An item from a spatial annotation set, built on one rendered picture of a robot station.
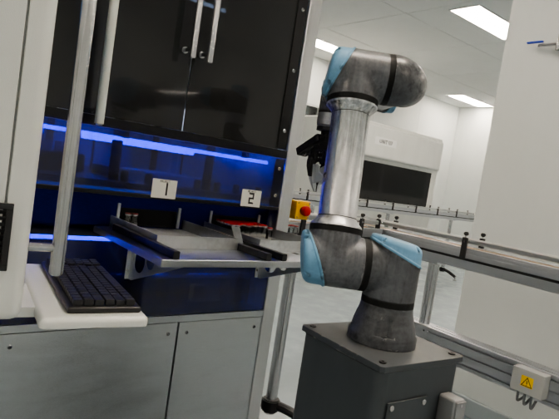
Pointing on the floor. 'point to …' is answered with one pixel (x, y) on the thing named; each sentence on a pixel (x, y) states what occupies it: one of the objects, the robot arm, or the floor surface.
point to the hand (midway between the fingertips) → (314, 188)
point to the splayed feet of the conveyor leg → (276, 406)
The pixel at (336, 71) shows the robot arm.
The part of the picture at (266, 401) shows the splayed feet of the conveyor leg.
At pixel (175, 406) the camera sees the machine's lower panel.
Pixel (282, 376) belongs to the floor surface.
